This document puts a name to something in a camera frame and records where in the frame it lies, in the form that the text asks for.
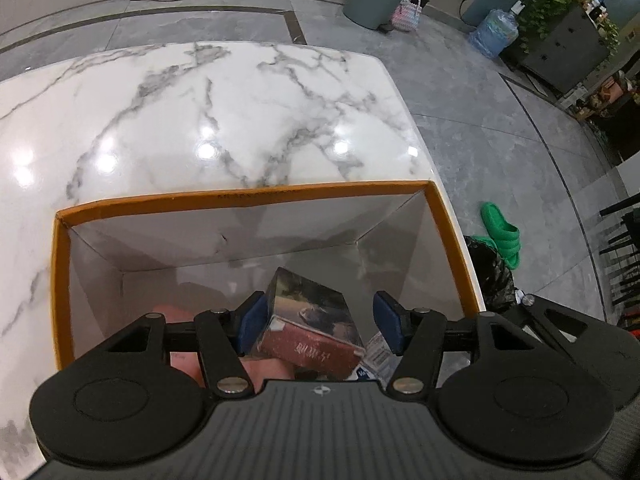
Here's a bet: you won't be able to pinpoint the green slipper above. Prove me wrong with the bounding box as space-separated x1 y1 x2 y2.
481 201 522 270

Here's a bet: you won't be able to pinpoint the orange cardboard box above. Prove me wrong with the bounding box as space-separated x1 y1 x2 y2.
51 180 483 371

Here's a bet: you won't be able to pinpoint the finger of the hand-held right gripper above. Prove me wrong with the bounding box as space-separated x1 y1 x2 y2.
515 295 601 362

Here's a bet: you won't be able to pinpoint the blue water jug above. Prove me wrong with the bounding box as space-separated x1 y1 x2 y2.
467 1 523 60

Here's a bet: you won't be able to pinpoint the black chair legs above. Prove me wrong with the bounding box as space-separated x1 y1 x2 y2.
595 199 640 308

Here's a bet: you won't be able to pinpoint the dark cabinet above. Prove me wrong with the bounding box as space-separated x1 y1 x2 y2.
502 7 618 93

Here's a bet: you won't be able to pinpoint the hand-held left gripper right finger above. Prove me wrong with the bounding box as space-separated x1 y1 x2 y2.
372 290 531 401

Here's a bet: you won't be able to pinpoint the pink plastic cup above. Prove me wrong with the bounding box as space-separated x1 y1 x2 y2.
152 302 296 393

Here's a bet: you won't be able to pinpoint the woven pastel bag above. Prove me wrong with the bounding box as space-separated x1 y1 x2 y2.
389 0 423 35

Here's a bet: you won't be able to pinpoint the shiny box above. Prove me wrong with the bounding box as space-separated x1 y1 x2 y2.
250 266 367 382

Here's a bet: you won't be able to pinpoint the dark blue bottle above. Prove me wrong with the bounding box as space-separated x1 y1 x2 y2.
350 332 403 388

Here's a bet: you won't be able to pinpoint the black trash bag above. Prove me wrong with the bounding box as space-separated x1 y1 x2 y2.
462 235 517 318

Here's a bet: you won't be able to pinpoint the dark shelf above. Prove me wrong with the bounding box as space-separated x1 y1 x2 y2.
565 67 640 161

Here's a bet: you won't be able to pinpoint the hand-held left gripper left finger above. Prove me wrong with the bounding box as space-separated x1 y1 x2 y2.
102 291 266 401

